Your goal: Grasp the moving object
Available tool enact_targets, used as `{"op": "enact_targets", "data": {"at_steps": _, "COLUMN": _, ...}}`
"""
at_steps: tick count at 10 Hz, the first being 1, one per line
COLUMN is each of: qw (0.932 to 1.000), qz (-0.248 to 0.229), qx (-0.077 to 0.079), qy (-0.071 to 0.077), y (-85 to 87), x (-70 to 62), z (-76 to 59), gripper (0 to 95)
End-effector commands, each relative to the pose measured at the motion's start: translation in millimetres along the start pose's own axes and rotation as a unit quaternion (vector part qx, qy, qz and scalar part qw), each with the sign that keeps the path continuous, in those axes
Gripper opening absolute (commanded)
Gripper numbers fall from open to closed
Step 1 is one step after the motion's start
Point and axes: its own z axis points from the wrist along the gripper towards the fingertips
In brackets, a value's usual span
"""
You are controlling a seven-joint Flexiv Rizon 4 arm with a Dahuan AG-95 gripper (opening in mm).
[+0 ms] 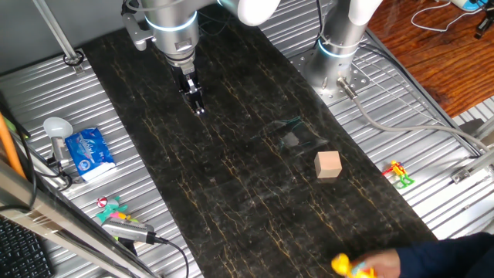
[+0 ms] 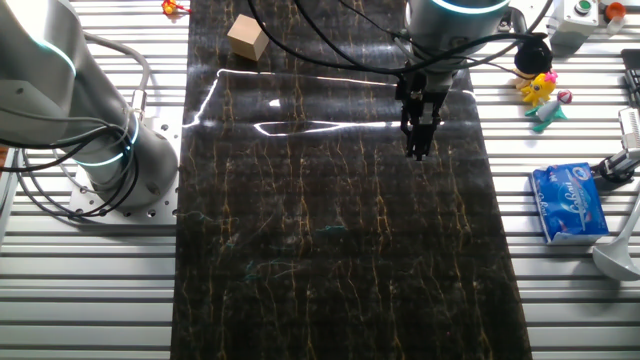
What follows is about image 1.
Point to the aluminium pole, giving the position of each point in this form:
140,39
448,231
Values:
58,32

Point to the wooden cube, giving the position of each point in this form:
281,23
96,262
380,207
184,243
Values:
328,164

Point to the black marble pattern mat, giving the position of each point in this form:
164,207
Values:
239,193

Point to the small red yellow green figure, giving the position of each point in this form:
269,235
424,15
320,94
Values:
399,173

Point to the forearm in dark blue sleeve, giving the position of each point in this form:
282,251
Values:
451,258

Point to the silver depth camera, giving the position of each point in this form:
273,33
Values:
127,230

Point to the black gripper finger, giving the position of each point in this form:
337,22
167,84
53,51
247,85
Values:
188,99
198,106

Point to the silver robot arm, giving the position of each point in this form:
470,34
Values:
173,34

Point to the aluminium frame bar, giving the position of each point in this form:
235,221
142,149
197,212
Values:
58,228

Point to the black tripod stand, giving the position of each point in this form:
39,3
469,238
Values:
484,23

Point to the orange pole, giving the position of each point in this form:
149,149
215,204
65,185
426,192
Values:
9,148

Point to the person's hand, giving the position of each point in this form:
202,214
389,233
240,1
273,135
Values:
380,262

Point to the clear plastic sheet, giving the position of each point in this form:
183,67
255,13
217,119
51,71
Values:
293,135

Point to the blue tissue pack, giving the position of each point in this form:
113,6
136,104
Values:
89,154

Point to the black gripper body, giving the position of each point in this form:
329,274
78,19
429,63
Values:
187,81

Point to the yellow orange turtle toy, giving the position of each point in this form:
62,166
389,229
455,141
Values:
345,268

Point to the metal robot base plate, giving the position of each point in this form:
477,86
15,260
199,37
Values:
357,79

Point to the teal seal toy with ball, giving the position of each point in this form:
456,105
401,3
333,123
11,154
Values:
110,206

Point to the black keyboard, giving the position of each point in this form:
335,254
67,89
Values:
21,251

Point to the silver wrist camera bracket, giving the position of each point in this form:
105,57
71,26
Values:
137,32

